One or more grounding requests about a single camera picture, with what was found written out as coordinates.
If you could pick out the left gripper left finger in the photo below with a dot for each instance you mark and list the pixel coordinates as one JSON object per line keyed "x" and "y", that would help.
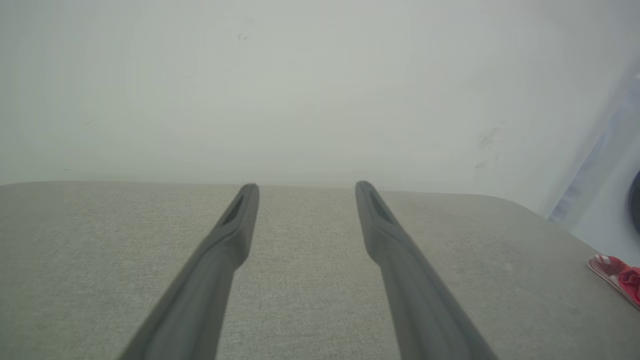
{"x": 200, "y": 295}

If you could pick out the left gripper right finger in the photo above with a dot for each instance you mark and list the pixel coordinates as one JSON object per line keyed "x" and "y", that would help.
{"x": 420, "y": 295}

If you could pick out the red and white garment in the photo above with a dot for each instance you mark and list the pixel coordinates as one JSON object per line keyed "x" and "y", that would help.
{"x": 620, "y": 275}

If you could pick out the dark round washing machine door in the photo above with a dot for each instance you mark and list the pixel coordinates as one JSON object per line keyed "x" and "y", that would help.
{"x": 635, "y": 202}

